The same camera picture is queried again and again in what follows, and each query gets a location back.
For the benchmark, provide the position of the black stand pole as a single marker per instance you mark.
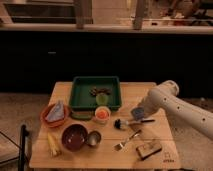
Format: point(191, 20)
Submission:
point(22, 159)

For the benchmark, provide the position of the white cup with orange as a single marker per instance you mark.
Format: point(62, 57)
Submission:
point(102, 114)

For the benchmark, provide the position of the light blue cloth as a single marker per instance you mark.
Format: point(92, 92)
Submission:
point(56, 112)

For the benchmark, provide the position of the yellow corn toy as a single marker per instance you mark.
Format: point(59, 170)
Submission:
point(54, 147)

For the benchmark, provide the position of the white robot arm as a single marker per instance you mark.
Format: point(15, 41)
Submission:
point(164, 96)

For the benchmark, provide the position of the black handled dish brush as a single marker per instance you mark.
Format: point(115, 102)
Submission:
point(124, 124)

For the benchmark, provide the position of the green plastic tray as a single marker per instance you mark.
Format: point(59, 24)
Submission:
point(82, 96)

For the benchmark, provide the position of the orange bowl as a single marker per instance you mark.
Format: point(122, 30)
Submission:
point(54, 124)

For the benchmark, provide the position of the dark brown toy in tray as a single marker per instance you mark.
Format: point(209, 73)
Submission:
point(95, 91)

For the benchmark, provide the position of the dark red bowl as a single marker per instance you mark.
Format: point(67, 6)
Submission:
point(74, 137)

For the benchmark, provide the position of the brown wooden block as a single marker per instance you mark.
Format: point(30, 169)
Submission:
point(148, 149)

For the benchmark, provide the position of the green cucumber toy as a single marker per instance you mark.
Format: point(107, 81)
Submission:
point(81, 116)

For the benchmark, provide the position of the metal fork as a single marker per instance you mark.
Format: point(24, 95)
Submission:
point(122, 144)

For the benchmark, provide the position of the small metal cup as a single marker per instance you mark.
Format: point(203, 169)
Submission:
point(94, 138)

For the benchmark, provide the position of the green pepper toy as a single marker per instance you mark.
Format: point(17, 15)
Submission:
point(102, 99)

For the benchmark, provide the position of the blue sponge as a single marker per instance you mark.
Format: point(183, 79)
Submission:
point(137, 113)

